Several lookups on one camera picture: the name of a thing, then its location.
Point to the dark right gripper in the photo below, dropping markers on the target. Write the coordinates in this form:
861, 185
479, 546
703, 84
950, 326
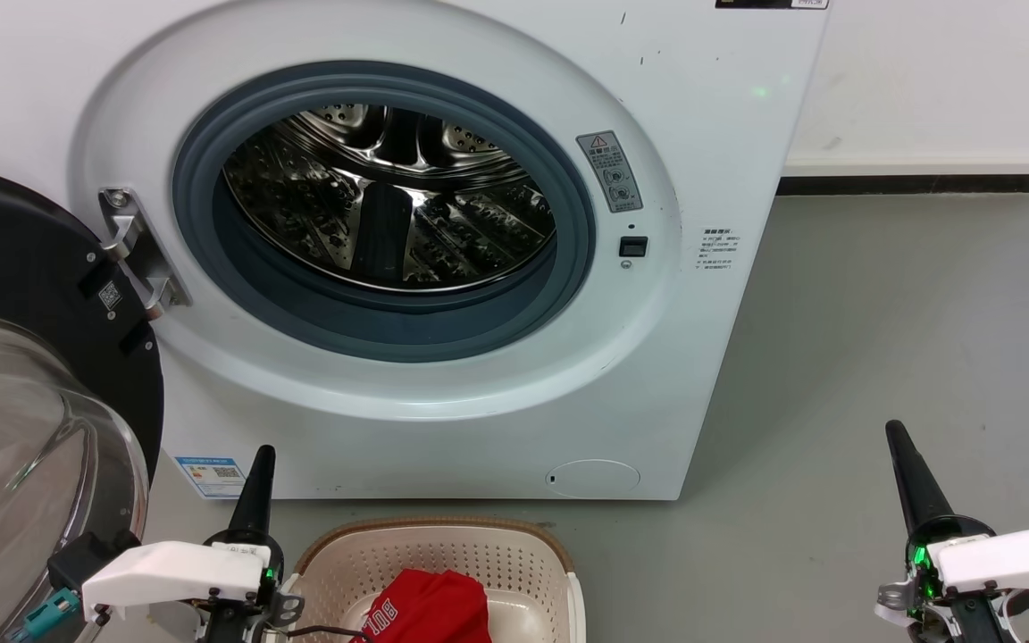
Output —
921, 554

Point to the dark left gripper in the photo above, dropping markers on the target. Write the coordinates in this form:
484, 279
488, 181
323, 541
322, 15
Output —
275, 572

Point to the red garment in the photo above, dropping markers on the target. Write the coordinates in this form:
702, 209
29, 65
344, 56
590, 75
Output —
430, 612

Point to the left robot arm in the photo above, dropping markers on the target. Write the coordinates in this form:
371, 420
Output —
86, 558

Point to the beige perforated laundry basket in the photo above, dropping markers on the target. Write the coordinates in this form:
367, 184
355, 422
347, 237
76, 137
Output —
514, 563

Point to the black glass washer door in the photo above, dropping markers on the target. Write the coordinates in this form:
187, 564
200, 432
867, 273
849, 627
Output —
14, 268

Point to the stainless steel washing machine drum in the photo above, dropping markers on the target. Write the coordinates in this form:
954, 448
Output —
443, 223

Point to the blue energy label sticker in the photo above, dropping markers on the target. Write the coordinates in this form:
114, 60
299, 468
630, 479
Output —
209, 477

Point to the grey rubber door gasket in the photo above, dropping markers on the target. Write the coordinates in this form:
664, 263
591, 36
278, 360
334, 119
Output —
300, 321

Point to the white QR code sticker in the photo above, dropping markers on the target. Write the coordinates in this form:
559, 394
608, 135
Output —
110, 296

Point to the metal door hinge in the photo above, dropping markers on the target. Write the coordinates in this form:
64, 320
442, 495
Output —
141, 254

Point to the black baseboard strip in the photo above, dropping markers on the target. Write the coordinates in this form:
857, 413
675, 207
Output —
907, 184

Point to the small printed text sticker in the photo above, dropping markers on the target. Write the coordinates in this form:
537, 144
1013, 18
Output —
717, 249

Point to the round filter access cover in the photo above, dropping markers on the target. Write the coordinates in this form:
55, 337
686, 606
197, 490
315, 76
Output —
593, 479

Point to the white front-load washing machine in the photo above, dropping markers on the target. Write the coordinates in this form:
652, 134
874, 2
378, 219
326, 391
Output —
729, 134

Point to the grey warning triangle sticker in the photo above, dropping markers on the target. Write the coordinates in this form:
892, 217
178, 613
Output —
610, 171

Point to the black blue corner sticker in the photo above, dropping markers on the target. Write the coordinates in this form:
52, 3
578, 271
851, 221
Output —
769, 4

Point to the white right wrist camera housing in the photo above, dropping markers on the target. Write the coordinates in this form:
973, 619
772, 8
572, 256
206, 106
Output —
1015, 558

